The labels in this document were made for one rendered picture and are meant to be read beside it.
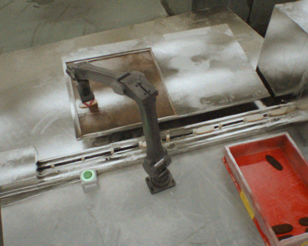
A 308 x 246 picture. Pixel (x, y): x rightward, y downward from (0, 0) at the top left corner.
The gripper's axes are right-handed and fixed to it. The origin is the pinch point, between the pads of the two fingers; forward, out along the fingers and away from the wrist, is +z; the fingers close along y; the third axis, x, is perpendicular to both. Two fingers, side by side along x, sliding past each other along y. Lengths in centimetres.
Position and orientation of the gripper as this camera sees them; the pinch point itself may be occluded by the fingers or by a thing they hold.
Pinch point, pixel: (87, 102)
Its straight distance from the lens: 164.2
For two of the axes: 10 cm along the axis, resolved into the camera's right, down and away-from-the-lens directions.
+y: 4.0, 7.9, -4.7
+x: 9.2, -3.2, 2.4
